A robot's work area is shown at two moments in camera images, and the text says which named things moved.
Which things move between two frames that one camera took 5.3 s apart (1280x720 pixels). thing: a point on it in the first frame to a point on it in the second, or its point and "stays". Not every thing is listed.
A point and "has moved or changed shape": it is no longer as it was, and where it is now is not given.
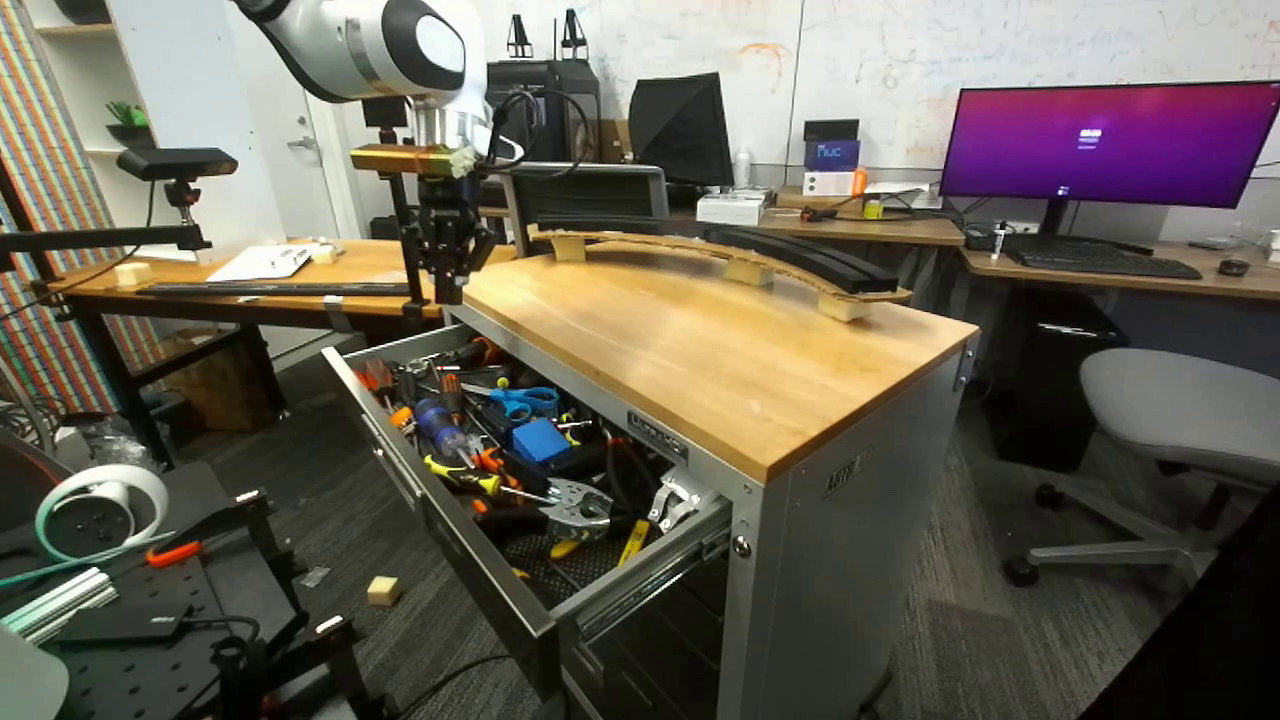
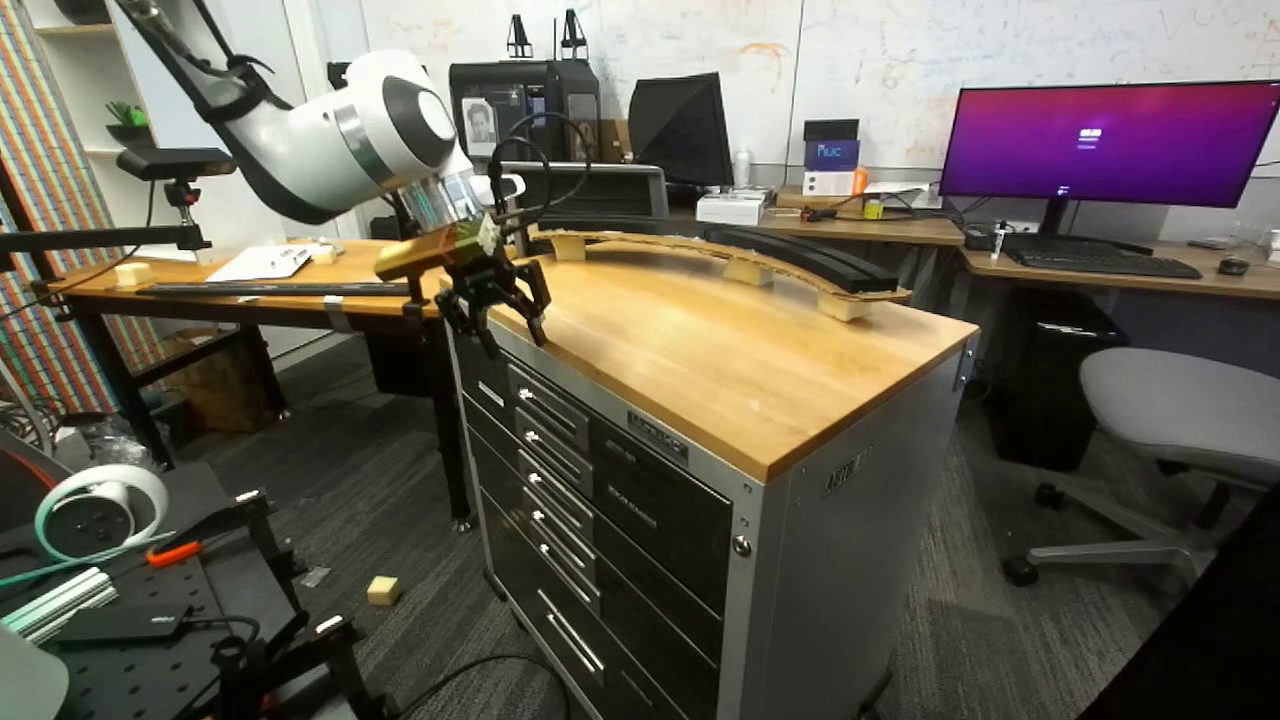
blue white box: x=831 y=159 stays
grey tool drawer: x=576 y=516 has moved or changed shape
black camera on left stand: x=179 y=166 stays
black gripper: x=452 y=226 to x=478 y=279
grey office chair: x=1201 y=417 stays
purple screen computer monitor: x=1108 y=143 stays
